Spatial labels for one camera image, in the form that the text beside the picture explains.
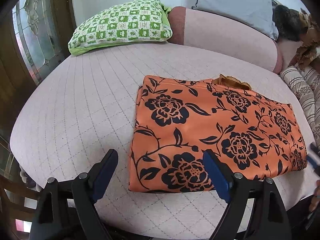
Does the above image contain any orange black floral garment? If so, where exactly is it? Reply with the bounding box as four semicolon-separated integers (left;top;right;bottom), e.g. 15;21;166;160
129;75;307;192

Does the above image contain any grey blue pillow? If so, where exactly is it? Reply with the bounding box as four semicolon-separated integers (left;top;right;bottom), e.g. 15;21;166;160
193;0;279;40

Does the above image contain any pink bolster cushion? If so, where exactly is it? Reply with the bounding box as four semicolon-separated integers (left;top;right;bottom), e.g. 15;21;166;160
168;7;283;74

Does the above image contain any striped beige folded quilt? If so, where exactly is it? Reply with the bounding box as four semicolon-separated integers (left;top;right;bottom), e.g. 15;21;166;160
280;66;320;149

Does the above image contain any wooden glass panel door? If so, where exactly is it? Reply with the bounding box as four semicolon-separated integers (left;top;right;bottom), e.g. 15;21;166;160
1;0;76;180

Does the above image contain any brown fur trimmed garment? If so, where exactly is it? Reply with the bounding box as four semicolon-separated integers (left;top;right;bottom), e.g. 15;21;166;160
273;4;319;70

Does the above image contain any green white patterned pillow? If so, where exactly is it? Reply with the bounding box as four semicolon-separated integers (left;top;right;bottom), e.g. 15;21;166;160
68;0;172;56

